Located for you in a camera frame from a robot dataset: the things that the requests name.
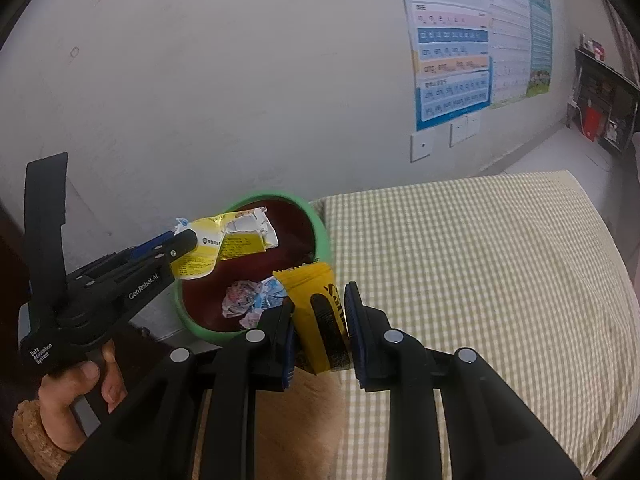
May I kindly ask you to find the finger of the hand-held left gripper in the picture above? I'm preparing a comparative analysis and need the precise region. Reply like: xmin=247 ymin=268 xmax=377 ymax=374
xmin=150 ymin=228 xmax=198 ymax=266
xmin=131 ymin=232 xmax=173 ymax=258

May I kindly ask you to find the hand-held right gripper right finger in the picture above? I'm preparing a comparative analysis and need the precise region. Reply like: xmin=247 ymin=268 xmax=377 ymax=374
xmin=345 ymin=282 xmax=583 ymax=480

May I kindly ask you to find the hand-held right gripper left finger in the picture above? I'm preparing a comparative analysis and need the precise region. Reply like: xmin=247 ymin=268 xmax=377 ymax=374
xmin=59 ymin=297 xmax=297 ymax=480

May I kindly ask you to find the blue white plastic wrapper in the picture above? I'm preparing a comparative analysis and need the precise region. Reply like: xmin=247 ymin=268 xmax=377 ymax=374
xmin=240 ymin=277 xmax=288 ymax=331

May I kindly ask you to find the light yellow white wrapper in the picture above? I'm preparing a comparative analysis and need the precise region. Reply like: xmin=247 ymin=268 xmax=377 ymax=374
xmin=171 ymin=206 xmax=280 ymax=280

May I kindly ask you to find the yellow black snack wrapper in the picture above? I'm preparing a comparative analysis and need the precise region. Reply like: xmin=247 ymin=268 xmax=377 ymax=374
xmin=272 ymin=261 xmax=352 ymax=375

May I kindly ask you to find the green round bin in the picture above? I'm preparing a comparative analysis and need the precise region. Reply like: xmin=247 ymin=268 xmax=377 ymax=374
xmin=172 ymin=191 xmax=332 ymax=348

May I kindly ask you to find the person's left forearm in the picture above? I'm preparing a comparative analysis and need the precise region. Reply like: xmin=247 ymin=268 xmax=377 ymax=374
xmin=12 ymin=400 xmax=76 ymax=480

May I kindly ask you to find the person's left hand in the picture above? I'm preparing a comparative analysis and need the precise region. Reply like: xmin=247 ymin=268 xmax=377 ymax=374
xmin=40 ymin=342 xmax=128 ymax=453

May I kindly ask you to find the red floor bin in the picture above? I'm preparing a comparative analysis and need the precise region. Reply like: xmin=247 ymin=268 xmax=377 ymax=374
xmin=580 ymin=106 xmax=603 ymax=141

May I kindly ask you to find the dark desk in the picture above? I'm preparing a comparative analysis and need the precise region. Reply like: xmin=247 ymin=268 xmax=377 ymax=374
xmin=567 ymin=47 xmax=640 ymax=153

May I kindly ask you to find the white red box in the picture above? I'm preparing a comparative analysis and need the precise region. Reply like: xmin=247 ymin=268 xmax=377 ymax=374
xmin=580 ymin=34 xmax=606 ymax=58

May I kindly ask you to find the patterned curtain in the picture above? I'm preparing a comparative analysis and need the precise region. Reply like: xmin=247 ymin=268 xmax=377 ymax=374
xmin=600 ymin=0 xmax=640 ymax=86

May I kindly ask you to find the single white wall socket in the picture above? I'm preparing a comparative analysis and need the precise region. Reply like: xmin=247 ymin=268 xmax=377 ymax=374
xmin=410 ymin=132 xmax=436 ymax=162

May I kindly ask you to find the blue alphabet wall poster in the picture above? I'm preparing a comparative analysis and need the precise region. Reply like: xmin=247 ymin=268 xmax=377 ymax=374
xmin=395 ymin=0 xmax=492 ymax=132

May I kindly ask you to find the white chart wall poster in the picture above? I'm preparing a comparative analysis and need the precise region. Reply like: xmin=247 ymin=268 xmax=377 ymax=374
xmin=482 ymin=0 xmax=533 ymax=110

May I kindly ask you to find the green chart wall poster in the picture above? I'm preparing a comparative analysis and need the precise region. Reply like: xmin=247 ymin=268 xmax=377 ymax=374
xmin=522 ymin=0 xmax=553 ymax=96

